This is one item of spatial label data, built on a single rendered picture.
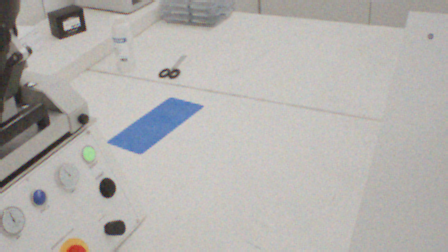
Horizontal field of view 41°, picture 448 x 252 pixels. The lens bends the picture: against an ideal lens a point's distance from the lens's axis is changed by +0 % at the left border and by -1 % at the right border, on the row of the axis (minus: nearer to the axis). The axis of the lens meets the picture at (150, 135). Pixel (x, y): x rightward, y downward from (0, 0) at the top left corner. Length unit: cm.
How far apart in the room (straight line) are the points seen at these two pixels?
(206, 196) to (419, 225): 37
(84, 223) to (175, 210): 18
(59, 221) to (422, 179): 53
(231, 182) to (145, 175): 17
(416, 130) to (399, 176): 7
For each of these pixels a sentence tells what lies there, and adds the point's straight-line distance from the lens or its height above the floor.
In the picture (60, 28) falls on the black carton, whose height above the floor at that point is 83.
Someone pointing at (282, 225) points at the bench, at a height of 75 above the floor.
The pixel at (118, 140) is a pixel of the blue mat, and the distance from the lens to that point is 126.
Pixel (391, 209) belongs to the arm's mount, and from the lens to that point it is 91.
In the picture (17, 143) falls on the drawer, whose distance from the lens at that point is 88.
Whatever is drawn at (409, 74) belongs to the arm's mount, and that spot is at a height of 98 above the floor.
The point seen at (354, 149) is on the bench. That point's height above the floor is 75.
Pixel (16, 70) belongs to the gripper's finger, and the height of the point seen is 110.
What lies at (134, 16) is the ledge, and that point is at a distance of 181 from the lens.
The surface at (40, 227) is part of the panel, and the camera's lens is 90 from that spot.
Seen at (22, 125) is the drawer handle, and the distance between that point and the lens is 87.
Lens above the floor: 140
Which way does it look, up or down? 31 degrees down
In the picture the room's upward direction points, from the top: 8 degrees counter-clockwise
